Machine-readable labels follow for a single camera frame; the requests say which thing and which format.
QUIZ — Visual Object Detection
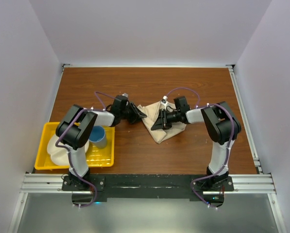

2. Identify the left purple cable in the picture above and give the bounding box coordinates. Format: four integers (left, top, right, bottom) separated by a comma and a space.
54, 91, 116, 208

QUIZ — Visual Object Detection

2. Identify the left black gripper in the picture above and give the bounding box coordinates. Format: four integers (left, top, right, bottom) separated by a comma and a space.
119, 101, 146, 124

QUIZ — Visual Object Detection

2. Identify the aluminium table frame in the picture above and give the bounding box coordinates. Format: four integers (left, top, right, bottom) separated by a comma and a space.
7, 63, 289, 233

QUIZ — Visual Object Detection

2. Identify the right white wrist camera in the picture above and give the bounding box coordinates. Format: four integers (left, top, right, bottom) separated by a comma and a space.
159, 96, 171, 110

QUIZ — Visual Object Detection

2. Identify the beige cloth napkin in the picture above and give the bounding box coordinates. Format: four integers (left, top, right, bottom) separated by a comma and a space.
137, 101, 186, 144

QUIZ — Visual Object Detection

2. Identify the blue plastic cup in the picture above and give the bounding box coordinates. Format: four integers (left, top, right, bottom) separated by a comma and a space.
88, 126, 107, 149

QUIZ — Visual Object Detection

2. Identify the white divided plate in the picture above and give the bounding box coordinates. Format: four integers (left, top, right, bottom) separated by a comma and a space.
47, 135, 89, 168

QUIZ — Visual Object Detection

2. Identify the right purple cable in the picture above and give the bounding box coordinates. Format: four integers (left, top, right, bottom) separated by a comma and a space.
165, 86, 234, 209

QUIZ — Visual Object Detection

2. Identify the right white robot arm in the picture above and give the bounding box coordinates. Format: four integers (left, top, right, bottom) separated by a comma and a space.
151, 96, 241, 191

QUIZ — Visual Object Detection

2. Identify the yellow plastic tray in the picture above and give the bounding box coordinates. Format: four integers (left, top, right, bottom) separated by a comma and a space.
34, 122, 115, 170

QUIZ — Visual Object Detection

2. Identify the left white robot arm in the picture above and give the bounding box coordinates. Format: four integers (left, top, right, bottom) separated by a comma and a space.
55, 94, 147, 191

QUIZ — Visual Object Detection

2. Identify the purple cable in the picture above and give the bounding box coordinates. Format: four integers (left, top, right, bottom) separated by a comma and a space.
165, 86, 234, 209
54, 91, 116, 208

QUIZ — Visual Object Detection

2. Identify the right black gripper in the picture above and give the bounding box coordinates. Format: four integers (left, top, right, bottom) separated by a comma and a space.
152, 109, 181, 131

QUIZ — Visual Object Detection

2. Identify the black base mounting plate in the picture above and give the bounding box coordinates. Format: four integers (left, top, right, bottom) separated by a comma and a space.
62, 174, 234, 207

